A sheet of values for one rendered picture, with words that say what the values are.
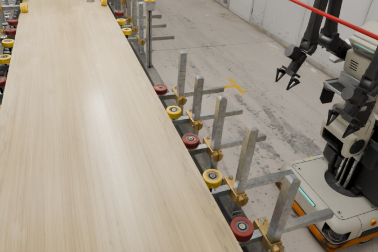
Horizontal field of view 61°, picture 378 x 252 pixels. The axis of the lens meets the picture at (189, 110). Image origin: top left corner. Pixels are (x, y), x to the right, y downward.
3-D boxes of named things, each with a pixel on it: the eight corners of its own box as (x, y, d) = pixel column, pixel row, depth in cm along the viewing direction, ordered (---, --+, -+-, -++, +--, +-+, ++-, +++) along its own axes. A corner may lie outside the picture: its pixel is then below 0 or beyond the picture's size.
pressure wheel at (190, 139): (188, 164, 149) (189, 145, 143) (177, 155, 154) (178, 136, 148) (201, 157, 154) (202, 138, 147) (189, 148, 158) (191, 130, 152)
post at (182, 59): (180, 120, 202) (184, 49, 176) (182, 123, 200) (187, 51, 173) (175, 121, 201) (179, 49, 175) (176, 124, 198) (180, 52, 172)
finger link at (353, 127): (342, 139, 139) (356, 122, 136) (330, 130, 145) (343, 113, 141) (350, 142, 143) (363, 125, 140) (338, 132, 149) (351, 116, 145)
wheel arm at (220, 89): (221, 90, 206) (222, 85, 204) (223, 93, 204) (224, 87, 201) (156, 99, 192) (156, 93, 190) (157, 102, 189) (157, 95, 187)
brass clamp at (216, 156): (212, 143, 162) (212, 135, 159) (223, 161, 151) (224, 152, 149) (201, 145, 160) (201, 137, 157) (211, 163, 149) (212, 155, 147)
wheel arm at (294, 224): (325, 213, 130) (329, 206, 128) (332, 220, 127) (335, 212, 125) (230, 242, 116) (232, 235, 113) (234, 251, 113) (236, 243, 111)
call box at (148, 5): (152, 8, 235) (152, -2, 231) (154, 11, 230) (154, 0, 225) (143, 9, 233) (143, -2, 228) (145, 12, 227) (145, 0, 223)
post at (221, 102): (212, 174, 164) (224, 93, 138) (215, 179, 161) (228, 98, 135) (206, 176, 163) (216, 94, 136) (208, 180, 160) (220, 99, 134)
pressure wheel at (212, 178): (212, 205, 130) (215, 185, 123) (196, 195, 134) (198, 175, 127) (223, 193, 135) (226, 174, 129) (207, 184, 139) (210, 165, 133)
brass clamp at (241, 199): (233, 182, 144) (235, 174, 141) (248, 205, 134) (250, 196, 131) (221, 185, 142) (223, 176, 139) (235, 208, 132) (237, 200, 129)
